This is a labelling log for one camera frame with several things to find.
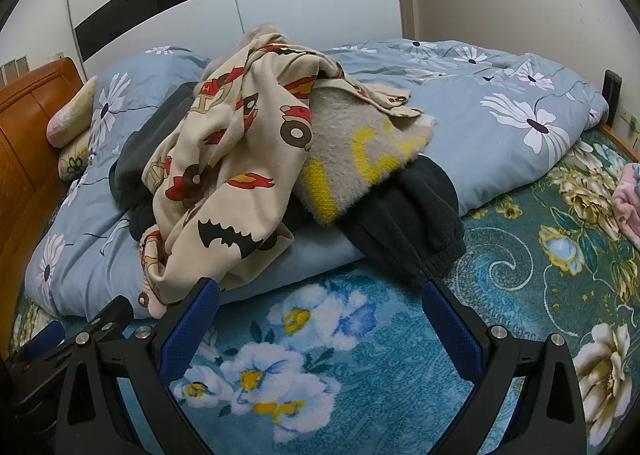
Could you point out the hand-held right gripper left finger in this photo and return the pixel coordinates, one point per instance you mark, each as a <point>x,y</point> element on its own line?
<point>192,330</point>

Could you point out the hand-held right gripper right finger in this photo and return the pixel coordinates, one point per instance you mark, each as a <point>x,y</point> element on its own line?
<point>452,330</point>

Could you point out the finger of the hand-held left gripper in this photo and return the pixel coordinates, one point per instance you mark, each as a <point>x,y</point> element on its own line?
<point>107,317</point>
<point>45,339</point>

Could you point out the cream cartoon print pants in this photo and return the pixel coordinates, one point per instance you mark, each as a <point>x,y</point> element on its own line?
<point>235,135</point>

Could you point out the teal floral blanket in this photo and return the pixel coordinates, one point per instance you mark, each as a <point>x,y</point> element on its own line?
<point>375,385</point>

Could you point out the black fleece pants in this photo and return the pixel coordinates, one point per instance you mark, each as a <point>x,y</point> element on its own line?
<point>400,215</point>

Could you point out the dark grey garment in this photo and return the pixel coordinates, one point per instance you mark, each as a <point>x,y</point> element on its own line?
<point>150,145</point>

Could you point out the blue floral duvet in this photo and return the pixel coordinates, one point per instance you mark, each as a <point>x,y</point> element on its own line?
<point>500,145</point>

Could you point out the wooden headboard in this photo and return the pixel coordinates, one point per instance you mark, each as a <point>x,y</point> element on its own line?
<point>20,145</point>

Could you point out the pink yellow floral pillow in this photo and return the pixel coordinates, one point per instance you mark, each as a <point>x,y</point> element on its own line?
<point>70,115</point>

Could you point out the grey fuzzy sweater yellow letters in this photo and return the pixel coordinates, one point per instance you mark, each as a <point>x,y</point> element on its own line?
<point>340,145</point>

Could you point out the pink cloth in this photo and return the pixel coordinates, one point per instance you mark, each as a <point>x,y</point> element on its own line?
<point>630,195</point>

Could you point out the black rectangular object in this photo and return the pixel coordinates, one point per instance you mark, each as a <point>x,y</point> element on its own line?
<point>612,95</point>

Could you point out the white wardrobe with black stripe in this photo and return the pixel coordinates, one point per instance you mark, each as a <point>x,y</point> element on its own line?
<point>300,0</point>

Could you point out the wooden bed frame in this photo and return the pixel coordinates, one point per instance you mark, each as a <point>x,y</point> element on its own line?
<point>620,140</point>

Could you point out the wall switch panel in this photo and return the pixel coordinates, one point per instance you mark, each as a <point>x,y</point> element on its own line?
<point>12,69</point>

